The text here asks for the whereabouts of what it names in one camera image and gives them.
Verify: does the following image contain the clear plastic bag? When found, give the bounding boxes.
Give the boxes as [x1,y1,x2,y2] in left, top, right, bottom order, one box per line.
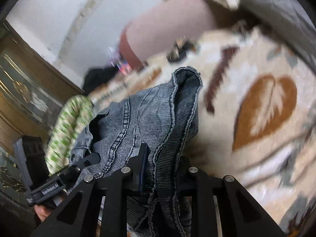
[107,46,122,67]

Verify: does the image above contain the grey quilted pillow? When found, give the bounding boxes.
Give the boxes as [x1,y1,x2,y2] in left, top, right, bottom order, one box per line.
[237,0,316,65]

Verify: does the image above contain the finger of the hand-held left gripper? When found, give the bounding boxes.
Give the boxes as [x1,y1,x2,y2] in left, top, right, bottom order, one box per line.
[70,152,102,176]

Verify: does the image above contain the black cloth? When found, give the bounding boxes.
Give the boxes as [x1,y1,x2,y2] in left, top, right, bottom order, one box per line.
[83,67,127,93]

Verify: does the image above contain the black beige hair clip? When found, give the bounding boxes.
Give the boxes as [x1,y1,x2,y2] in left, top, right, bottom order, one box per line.
[166,37,196,63]

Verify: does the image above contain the person's left hand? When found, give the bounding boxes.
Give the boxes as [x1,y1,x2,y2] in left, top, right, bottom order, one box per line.
[34,204,58,222]

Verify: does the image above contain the colourful small packet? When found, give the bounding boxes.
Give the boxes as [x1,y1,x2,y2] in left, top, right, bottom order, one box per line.
[118,62,134,75]

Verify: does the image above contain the cream leaf-print blanket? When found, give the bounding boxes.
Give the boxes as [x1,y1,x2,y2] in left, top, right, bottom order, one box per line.
[88,27,316,235]

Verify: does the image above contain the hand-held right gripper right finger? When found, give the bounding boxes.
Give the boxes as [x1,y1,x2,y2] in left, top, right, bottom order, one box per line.
[181,158,285,237]

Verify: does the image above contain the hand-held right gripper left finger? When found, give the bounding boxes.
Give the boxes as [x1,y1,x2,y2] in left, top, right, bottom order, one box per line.
[32,144,149,237]

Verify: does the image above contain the wooden cabinet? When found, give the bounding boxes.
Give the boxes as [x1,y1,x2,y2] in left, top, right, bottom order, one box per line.
[0,20,85,203]

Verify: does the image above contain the pink brown sofa bolster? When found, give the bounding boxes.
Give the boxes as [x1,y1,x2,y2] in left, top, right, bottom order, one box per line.
[120,0,218,68]

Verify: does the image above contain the grey-blue denim pants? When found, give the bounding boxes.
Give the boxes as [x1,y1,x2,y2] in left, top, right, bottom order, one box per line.
[67,65,204,237]

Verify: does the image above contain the green white patterned cloth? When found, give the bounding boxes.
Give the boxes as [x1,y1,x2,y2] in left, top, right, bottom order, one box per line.
[46,95,95,175]

